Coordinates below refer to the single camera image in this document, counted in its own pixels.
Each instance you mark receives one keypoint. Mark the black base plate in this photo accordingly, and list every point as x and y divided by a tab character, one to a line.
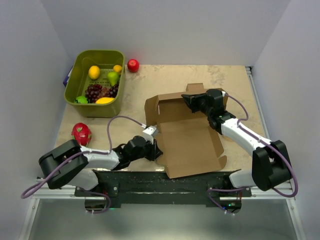
155	187

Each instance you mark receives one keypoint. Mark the blue white booklet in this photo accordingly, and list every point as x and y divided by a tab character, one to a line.
67	77

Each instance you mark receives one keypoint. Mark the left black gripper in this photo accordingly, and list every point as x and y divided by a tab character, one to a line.
155	152

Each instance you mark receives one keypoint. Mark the yellow lemon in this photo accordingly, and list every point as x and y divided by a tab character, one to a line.
94	72

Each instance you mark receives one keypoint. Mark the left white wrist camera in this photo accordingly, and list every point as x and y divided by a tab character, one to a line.
149	133

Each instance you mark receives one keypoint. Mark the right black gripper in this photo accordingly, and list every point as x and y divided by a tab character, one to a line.
189	99

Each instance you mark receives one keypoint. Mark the red apple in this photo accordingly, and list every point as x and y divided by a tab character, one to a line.
133	65

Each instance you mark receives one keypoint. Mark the green pear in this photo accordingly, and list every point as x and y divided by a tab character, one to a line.
113	78

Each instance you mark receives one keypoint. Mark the aluminium frame rail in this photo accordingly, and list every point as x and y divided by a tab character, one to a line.
60	214

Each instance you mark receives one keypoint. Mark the green plastic basket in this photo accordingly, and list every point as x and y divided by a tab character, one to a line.
79	81

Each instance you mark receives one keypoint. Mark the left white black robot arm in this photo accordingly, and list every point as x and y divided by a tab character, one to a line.
73	164

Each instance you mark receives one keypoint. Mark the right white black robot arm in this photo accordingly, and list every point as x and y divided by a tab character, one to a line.
270	159

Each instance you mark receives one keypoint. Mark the dark purple grapes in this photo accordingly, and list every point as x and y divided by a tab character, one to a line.
95	92

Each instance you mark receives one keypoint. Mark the brown cardboard box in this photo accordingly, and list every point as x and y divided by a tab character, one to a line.
189	145

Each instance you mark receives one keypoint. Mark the pink dragon fruit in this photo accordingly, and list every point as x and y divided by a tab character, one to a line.
81	133

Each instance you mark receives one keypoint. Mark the small orange fruit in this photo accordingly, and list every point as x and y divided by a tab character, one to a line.
117	69

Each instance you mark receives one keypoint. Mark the yellow mango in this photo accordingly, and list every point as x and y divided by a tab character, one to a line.
104	100

